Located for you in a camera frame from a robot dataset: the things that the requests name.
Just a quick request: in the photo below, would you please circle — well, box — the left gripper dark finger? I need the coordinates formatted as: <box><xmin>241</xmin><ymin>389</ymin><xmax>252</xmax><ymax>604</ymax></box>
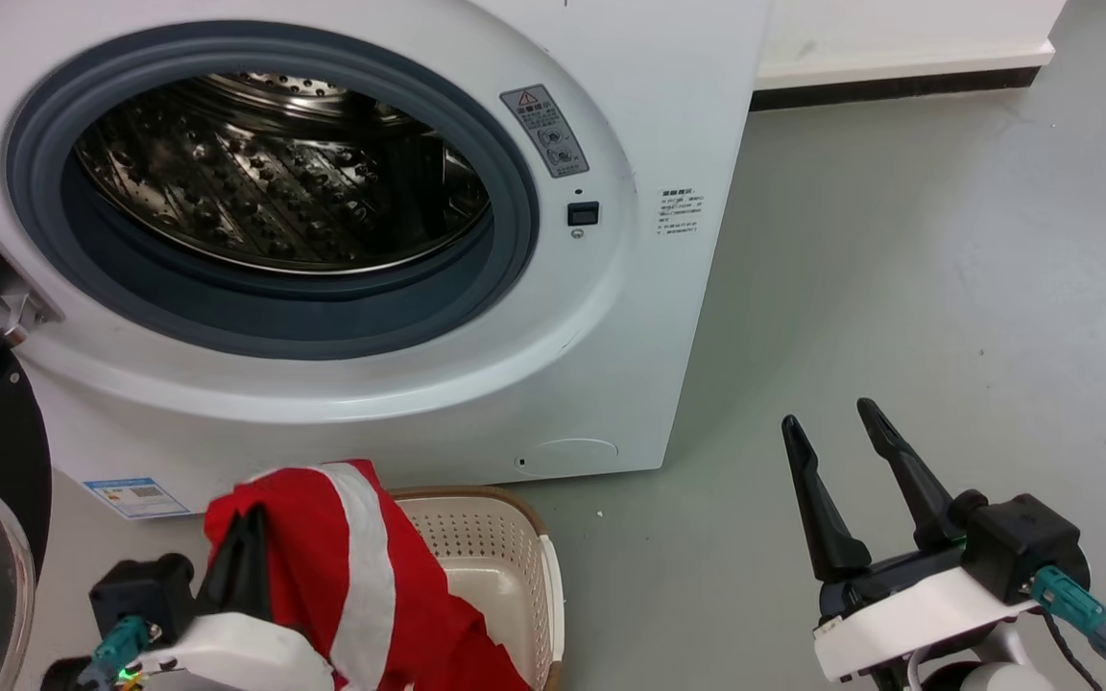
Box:
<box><xmin>248</xmin><ymin>507</ymin><xmax>272</xmax><ymax>617</ymax></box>
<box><xmin>190</xmin><ymin>511</ymin><xmax>249</xmax><ymax>620</ymax></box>

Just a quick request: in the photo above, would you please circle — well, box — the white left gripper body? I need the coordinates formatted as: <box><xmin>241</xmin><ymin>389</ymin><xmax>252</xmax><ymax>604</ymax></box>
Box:
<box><xmin>131</xmin><ymin>612</ymin><xmax>337</xmax><ymax>691</ymax></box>

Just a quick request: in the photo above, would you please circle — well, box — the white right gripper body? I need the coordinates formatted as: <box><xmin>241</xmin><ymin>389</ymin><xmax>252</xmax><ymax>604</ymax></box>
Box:
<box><xmin>812</xmin><ymin>542</ymin><xmax>1042</xmax><ymax>684</ymax></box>

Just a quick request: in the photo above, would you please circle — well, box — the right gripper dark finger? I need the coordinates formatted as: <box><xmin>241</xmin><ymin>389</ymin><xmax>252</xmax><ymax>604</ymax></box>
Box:
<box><xmin>857</xmin><ymin>398</ymin><xmax>965</xmax><ymax>550</ymax></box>
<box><xmin>781</xmin><ymin>415</ymin><xmax>873</xmax><ymax>584</ymax></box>

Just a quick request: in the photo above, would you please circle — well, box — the red and white garment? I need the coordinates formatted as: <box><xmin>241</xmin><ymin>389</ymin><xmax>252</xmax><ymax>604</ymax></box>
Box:
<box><xmin>204</xmin><ymin>459</ymin><xmax>530</xmax><ymax>691</ymax></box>

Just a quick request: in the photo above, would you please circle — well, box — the cream perforated laundry basket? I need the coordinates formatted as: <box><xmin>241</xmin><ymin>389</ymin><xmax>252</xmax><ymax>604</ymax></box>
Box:
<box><xmin>385</xmin><ymin>486</ymin><xmax>566</xmax><ymax>691</ymax></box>

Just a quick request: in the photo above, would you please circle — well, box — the stainless steel washing machine drum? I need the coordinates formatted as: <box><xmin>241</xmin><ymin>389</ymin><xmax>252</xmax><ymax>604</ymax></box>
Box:
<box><xmin>73</xmin><ymin>72</ymin><xmax>493</xmax><ymax>276</ymax></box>

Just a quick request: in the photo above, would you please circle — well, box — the blue energy label sticker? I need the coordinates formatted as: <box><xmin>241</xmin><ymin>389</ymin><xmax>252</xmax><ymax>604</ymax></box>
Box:
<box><xmin>83</xmin><ymin>477</ymin><xmax>191</xmax><ymax>521</ymax></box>

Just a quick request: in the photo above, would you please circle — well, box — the white front-load washing machine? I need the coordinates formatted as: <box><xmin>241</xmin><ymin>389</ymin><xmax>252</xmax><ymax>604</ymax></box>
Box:
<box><xmin>0</xmin><ymin>0</ymin><xmax>773</xmax><ymax>519</ymax></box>

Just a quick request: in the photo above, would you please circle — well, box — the grey rubber door gasket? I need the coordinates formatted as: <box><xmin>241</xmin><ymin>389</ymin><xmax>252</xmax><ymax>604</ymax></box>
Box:
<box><xmin>4</xmin><ymin>21</ymin><xmax>541</xmax><ymax>361</ymax></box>

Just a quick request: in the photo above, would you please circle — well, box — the round white filter cover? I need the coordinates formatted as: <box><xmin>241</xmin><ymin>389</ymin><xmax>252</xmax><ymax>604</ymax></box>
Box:
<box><xmin>515</xmin><ymin>438</ymin><xmax>620</xmax><ymax>478</ymax></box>

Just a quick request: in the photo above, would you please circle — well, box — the white text sticker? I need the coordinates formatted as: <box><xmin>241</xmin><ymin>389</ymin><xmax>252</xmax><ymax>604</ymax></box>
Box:
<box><xmin>659</xmin><ymin>187</ymin><xmax>705</xmax><ymax>237</ymax></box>

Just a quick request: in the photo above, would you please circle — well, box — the grey warning sticker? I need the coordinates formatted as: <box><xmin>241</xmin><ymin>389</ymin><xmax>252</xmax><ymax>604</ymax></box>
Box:
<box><xmin>500</xmin><ymin>84</ymin><xmax>589</xmax><ymax>179</ymax></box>

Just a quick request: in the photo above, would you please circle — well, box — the teal left cable connector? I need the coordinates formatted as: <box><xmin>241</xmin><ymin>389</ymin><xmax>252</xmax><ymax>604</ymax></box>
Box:
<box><xmin>78</xmin><ymin>616</ymin><xmax>151</xmax><ymax>690</ymax></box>

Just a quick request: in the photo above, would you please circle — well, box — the teal cable connector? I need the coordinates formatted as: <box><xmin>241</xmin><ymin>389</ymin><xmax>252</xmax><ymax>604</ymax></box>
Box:
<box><xmin>78</xmin><ymin>616</ymin><xmax>151</xmax><ymax>690</ymax></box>
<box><xmin>1031</xmin><ymin>564</ymin><xmax>1106</xmax><ymax>661</ymax></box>

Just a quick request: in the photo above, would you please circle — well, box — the teal right cable connector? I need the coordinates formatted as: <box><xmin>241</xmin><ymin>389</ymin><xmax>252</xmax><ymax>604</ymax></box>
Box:
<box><xmin>1031</xmin><ymin>564</ymin><xmax>1106</xmax><ymax>661</ymax></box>

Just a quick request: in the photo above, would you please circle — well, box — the black wall baseboard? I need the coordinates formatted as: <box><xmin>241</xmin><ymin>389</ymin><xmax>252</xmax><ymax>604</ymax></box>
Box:
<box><xmin>750</xmin><ymin>65</ymin><xmax>1056</xmax><ymax>112</ymax></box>

